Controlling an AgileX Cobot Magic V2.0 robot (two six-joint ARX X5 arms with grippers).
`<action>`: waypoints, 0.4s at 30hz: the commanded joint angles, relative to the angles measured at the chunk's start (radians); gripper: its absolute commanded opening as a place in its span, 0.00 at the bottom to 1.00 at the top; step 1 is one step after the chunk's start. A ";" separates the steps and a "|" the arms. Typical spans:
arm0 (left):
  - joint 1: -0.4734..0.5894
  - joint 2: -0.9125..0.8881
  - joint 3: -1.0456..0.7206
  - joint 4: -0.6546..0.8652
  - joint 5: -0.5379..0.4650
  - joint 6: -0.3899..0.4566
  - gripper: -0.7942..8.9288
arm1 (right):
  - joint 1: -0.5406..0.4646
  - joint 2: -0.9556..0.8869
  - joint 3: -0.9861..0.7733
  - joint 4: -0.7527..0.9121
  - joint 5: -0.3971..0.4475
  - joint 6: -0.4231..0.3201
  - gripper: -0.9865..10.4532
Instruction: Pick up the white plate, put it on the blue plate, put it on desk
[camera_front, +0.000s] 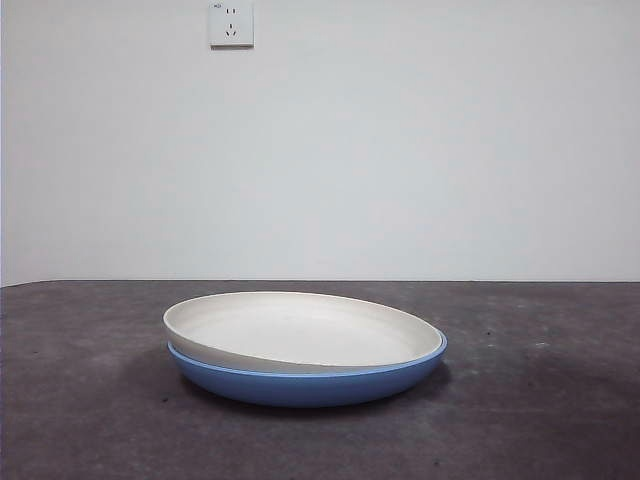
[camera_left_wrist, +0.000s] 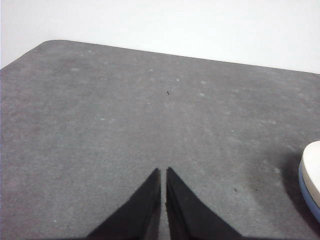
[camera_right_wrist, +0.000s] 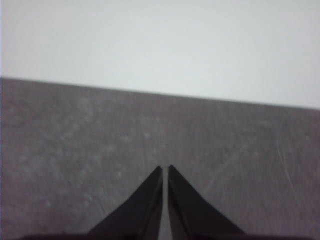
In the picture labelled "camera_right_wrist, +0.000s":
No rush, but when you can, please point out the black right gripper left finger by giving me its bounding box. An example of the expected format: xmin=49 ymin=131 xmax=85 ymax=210
xmin=88 ymin=165 xmax=164 ymax=236

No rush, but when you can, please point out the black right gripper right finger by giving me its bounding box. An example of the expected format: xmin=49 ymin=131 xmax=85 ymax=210
xmin=166 ymin=164 xmax=246 ymax=236

